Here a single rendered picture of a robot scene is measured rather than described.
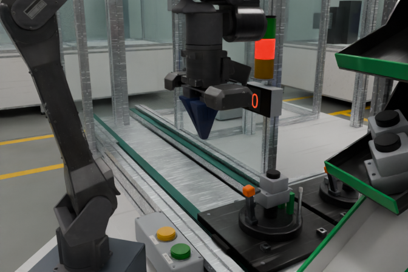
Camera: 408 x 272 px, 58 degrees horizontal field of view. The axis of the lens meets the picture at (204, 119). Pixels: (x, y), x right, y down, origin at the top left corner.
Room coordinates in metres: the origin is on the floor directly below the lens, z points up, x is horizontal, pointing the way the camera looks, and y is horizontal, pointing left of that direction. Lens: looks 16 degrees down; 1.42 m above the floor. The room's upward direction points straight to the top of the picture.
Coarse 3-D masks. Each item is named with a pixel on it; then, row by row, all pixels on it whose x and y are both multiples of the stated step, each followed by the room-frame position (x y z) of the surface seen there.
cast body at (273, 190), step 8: (264, 176) 0.72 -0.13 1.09; (272, 176) 0.71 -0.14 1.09; (280, 176) 0.72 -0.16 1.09; (264, 184) 0.71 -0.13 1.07; (272, 184) 0.69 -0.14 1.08; (280, 184) 0.70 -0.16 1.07; (264, 192) 0.70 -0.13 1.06; (272, 192) 0.69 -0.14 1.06; (280, 192) 0.71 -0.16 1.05; (288, 192) 0.72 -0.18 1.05; (256, 200) 0.72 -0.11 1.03; (264, 200) 0.69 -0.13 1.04; (272, 200) 0.69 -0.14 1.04; (280, 200) 0.71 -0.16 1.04; (288, 200) 0.72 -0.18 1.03
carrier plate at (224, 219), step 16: (224, 208) 0.79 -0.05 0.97; (240, 208) 0.79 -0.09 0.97; (304, 208) 0.79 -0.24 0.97; (208, 224) 0.72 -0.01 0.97; (224, 224) 0.72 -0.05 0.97; (304, 224) 0.72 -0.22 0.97; (320, 224) 0.72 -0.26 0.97; (224, 240) 0.66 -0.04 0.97; (240, 240) 0.66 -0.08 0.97; (256, 240) 0.66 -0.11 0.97; (288, 240) 0.66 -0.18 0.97; (304, 240) 0.66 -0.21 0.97; (320, 240) 0.66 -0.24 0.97; (240, 256) 0.61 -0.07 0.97; (256, 256) 0.61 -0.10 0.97; (272, 256) 0.61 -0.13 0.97; (288, 256) 0.61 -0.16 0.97; (304, 256) 0.61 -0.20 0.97
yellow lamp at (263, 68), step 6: (258, 60) 0.93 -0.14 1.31; (264, 60) 0.92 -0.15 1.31; (270, 60) 0.92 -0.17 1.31; (258, 66) 0.93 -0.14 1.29; (264, 66) 0.92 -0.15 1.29; (270, 66) 0.92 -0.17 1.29; (258, 72) 0.93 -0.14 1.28; (264, 72) 0.92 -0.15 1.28; (270, 72) 0.92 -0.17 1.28; (258, 78) 0.93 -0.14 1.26; (264, 78) 0.92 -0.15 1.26; (270, 78) 0.93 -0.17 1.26
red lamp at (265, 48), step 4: (260, 40) 0.92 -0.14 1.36; (264, 40) 0.92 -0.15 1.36; (268, 40) 0.92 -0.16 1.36; (272, 40) 0.92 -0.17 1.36; (256, 44) 0.94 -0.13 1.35; (260, 44) 0.92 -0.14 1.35; (264, 44) 0.92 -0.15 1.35; (268, 44) 0.92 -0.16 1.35; (272, 44) 0.92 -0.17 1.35; (256, 48) 0.93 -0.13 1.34; (260, 48) 0.92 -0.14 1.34; (264, 48) 0.92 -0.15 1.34; (268, 48) 0.92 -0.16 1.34; (272, 48) 0.92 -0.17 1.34; (256, 52) 0.93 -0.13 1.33; (260, 52) 0.92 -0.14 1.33; (264, 52) 0.92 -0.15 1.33; (268, 52) 0.92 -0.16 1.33; (272, 52) 0.93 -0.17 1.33; (256, 56) 0.93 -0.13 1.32; (260, 56) 0.92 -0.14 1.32; (264, 56) 0.92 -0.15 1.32; (268, 56) 0.92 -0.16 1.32; (272, 56) 0.93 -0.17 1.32
